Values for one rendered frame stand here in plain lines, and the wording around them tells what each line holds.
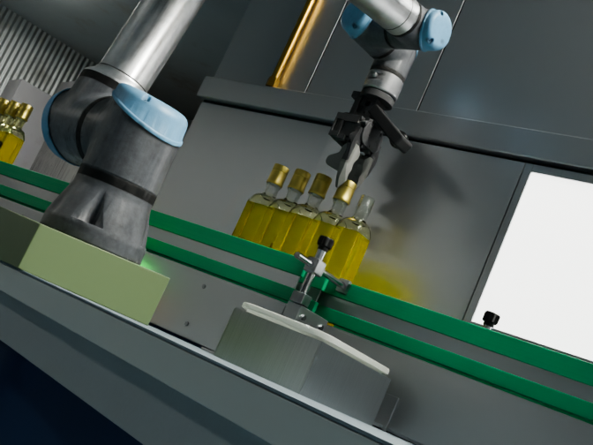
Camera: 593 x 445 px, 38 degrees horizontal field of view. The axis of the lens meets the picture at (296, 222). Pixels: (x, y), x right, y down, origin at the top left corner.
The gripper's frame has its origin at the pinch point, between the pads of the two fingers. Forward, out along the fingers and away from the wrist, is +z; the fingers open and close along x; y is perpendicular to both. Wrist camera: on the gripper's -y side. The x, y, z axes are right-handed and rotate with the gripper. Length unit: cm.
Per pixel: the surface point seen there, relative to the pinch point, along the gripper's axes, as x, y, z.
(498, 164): -11.8, -22.6, -15.0
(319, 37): -15, 37, -40
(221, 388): 80, -57, 42
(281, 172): 1.2, 16.2, 0.8
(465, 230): -11.8, -21.4, -0.6
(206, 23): -240, 353, -165
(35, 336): 62, -11, 47
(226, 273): 14.0, 7.0, 26.1
